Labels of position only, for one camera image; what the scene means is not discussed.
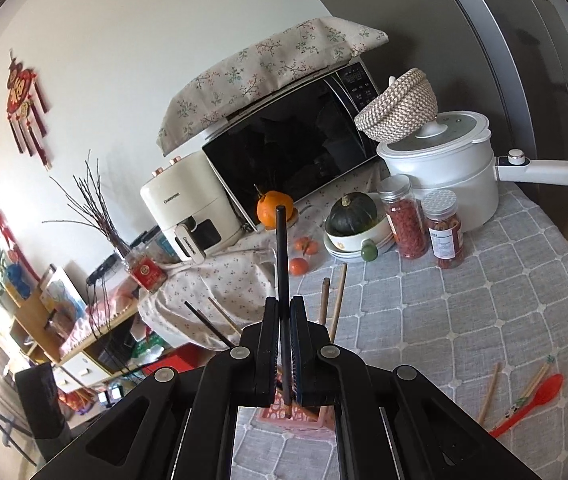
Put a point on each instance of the tangerine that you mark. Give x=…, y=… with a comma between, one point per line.
x=299, y=266

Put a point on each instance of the wooden chopstick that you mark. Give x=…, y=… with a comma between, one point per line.
x=324, y=300
x=339, y=300
x=488, y=392
x=224, y=315

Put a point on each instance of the red box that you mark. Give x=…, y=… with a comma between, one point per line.
x=184, y=364

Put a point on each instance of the grey checked tablecloth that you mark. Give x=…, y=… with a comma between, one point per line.
x=438, y=320

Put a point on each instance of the black microwave oven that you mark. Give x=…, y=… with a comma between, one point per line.
x=289, y=160

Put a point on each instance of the pink perforated utensil basket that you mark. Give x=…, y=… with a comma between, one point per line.
x=309, y=422

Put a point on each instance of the small orange tomatoes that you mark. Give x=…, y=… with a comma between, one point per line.
x=306, y=246

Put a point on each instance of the white flower-print bowl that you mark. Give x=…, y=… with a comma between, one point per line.
x=348, y=245

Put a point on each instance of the black chopstick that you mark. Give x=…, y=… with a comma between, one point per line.
x=282, y=260
x=209, y=324

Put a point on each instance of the grey refrigerator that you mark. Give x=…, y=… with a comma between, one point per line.
x=538, y=60

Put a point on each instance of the red knot wall ornament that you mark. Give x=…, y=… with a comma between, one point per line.
x=21, y=95

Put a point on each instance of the cream air fryer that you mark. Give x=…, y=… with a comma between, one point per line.
x=179, y=200

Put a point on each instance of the clear jar with white label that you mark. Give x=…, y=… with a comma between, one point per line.
x=443, y=237

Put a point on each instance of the orange pumpkin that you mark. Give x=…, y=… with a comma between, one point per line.
x=266, y=210

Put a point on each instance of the pink cloth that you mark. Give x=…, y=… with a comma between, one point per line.
x=94, y=332

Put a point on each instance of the floral draped cloth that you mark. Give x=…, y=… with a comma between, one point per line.
x=204, y=285

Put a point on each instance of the white plate stack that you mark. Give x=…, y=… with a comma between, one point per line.
x=386, y=246

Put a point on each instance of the red plastic spoon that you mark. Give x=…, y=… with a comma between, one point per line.
x=551, y=387

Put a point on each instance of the white spoon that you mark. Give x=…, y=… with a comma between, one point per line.
x=391, y=82

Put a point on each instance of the red label jar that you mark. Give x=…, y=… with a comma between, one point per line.
x=146, y=272

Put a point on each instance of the white electric pot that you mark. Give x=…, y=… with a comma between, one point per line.
x=453, y=180

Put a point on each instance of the floral microwave cover cloth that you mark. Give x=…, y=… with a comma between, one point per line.
x=264, y=65

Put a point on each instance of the clear jar of red berries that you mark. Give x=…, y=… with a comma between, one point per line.
x=406, y=225

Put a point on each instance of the black power strip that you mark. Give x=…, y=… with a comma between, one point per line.
x=103, y=269

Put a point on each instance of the small green round object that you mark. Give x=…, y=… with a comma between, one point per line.
x=369, y=251

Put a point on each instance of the wooden shelf unit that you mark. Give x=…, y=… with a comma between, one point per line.
x=34, y=320

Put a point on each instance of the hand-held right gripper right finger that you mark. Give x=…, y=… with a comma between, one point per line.
x=304, y=355

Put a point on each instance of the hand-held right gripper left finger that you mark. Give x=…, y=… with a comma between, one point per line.
x=269, y=355

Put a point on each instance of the dried dark branches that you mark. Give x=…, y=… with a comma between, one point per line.
x=99, y=210

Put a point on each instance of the dark green kabocha squash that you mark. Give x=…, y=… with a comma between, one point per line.
x=353, y=217

